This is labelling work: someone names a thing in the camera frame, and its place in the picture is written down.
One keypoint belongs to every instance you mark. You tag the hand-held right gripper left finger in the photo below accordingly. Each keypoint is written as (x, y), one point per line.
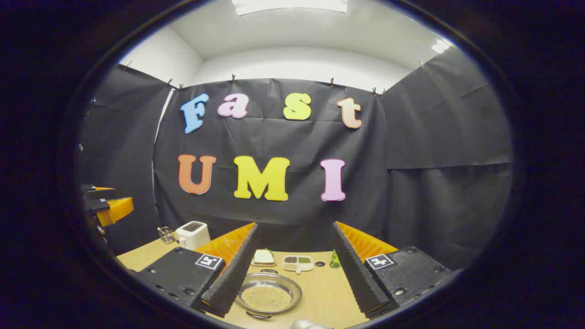
(233, 274)

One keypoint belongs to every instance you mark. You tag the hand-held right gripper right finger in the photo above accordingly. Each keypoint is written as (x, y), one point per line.
(356, 274)

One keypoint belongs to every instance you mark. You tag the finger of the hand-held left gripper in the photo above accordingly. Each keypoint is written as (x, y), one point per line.
(114, 209)
(98, 189)

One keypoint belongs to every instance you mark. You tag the pile of soybeans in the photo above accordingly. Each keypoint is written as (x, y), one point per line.
(266, 298)

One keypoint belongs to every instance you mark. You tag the stainless steel pot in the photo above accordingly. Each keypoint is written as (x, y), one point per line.
(292, 285)

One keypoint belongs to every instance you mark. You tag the green drink bottle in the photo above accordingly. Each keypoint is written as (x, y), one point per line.
(334, 261)

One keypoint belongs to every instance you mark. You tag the white rectangular plate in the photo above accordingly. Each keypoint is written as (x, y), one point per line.
(263, 264)

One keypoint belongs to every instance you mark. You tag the sandwich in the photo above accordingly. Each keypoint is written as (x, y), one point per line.
(263, 257)

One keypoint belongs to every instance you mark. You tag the white toaster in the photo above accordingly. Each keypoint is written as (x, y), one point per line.
(192, 235)

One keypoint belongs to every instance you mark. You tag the white divided bean dish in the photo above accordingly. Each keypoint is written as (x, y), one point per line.
(297, 263)

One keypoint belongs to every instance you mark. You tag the ceiling light panel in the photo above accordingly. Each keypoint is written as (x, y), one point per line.
(441, 45)

